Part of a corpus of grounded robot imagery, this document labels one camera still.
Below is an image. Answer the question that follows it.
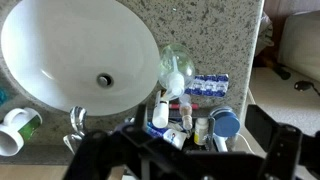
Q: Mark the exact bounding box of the slim red cosmetic stick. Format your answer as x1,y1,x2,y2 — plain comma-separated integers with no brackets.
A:
169,102,200,111

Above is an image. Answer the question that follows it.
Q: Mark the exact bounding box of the white electric toothbrush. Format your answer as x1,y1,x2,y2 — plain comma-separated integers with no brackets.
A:
213,134,230,153

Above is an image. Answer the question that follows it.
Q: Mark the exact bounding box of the white pill bottle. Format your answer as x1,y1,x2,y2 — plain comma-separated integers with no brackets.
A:
194,117,210,146

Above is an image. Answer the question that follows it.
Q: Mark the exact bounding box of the chrome faucet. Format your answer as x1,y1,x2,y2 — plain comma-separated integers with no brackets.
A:
63,105,88,154

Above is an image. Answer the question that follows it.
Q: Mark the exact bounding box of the white mug with green print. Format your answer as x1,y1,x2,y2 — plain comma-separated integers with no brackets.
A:
0,107,43,158

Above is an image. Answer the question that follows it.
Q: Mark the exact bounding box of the clear soap pump dispenser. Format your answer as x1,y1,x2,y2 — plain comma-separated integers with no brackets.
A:
157,43,196,101

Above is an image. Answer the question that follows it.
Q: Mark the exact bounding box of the small peach glass bottle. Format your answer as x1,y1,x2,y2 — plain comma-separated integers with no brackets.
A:
178,94,194,131

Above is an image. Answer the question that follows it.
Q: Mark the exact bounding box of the white oval sink basin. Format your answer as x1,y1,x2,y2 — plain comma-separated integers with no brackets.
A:
0,0,161,117

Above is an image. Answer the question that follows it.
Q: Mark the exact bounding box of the white charging cable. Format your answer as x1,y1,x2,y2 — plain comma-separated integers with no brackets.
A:
237,132,256,155

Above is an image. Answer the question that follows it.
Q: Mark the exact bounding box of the round blue lidded jar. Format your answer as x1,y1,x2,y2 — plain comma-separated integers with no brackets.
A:
209,106,242,138

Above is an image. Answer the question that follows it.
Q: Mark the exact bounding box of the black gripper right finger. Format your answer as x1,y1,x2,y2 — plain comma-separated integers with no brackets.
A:
244,104,320,180

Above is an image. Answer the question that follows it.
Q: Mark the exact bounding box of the grey crumpled cloth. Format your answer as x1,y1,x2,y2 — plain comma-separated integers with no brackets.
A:
256,11,275,56

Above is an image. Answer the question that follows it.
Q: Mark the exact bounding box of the small white tube bottle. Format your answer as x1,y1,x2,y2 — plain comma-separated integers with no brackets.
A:
152,89,170,129

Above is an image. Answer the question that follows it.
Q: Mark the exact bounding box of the metal sink drain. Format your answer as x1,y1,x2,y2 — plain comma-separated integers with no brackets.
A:
96,72,115,89

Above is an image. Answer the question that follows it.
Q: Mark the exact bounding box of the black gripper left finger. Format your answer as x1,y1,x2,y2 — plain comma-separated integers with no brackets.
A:
63,104,158,180

